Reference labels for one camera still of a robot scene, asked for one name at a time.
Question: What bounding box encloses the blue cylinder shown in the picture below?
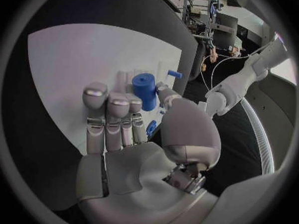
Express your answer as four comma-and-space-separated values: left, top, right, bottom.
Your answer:
131, 73, 157, 112

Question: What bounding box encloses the white task board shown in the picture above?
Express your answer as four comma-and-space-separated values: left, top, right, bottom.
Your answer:
26, 23, 183, 156

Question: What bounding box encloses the blue peg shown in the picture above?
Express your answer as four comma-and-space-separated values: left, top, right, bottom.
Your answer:
167, 69, 184, 79

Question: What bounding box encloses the white cable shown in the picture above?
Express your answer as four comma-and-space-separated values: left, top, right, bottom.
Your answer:
200, 47, 268, 90
208, 56, 253, 93

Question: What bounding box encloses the metal equipment rack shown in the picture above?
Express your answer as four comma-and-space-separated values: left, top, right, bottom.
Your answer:
171, 0, 234, 47

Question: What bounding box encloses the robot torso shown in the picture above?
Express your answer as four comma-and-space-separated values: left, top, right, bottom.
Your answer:
240, 72, 299, 175

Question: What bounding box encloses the blue gear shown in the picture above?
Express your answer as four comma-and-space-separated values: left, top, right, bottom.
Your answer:
145, 120, 158, 136

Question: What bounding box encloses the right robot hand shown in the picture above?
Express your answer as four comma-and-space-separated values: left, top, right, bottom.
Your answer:
75, 81, 222, 224

